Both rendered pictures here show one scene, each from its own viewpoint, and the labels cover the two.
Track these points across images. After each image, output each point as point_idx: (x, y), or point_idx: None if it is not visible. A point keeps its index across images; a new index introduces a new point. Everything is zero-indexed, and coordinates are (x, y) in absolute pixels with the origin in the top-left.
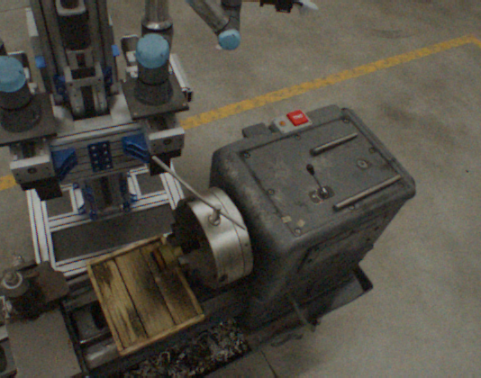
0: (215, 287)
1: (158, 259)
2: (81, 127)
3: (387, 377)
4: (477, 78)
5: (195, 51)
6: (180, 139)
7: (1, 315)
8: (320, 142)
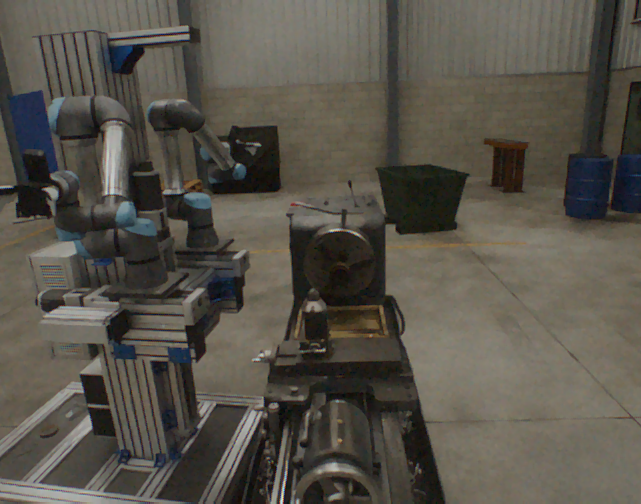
0: (373, 272)
1: (342, 268)
2: (180, 285)
3: (441, 371)
4: (264, 262)
5: (63, 361)
6: (248, 256)
7: (306, 382)
8: (320, 203)
